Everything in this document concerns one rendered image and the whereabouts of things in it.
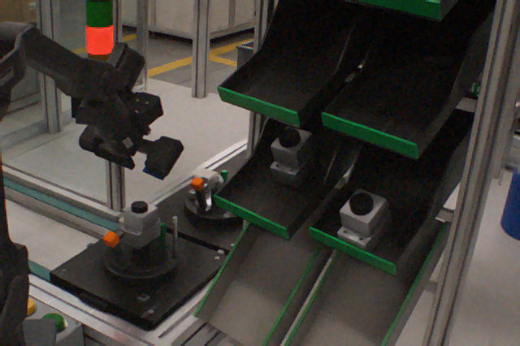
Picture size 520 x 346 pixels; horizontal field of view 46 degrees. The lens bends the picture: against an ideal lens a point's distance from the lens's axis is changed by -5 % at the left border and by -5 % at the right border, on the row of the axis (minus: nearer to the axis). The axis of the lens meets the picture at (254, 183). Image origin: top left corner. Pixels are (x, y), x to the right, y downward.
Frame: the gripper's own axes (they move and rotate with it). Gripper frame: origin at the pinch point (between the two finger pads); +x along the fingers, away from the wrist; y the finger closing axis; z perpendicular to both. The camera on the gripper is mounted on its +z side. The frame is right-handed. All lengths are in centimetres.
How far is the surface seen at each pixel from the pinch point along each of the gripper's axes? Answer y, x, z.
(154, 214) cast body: -2.2, 8.4, -4.9
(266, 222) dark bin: -29.7, -8.5, -6.3
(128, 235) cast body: 0.0, 8.1, -10.4
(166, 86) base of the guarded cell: 79, 89, 72
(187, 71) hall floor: 248, 304, 227
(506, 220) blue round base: -54, 66, 44
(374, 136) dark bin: -42.5, -20.6, 3.2
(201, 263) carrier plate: -8.6, 20.1, -6.8
